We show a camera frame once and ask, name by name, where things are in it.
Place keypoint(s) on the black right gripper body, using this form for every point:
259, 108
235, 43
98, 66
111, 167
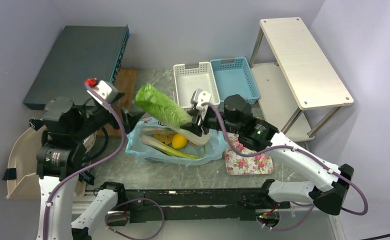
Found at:
210, 119

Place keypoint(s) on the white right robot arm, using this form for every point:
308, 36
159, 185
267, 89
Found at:
327, 184

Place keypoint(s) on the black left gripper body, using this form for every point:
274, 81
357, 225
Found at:
92, 118

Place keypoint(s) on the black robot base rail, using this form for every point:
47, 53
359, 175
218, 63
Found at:
244, 204

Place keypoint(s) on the green napa cabbage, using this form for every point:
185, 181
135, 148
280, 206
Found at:
163, 108

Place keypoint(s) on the brown potato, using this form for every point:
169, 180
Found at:
166, 139

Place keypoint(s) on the wooden board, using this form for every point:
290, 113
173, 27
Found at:
125, 81

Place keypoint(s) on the yellow lemon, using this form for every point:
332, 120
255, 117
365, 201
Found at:
179, 141

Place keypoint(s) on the white perforated plastic basket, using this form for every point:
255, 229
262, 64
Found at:
192, 76

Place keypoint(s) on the white two-tier metal shelf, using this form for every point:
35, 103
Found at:
299, 89

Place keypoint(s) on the beige canvas tote bag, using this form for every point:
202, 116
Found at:
21, 175

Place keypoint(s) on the blue perforated plastic basket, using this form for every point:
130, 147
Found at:
233, 76

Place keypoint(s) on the green celery stalks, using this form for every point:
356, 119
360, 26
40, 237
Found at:
156, 144

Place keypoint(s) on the light blue printed grocery bag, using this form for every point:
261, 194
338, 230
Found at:
213, 150

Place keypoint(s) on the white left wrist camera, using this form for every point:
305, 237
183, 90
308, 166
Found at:
104, 89

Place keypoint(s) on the dark grey flat equipment box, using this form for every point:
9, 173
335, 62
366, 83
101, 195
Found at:
79, 53

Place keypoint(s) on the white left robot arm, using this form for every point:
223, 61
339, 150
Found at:
61, 159

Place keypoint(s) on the floral pattern tray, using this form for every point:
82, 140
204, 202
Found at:
240, 165

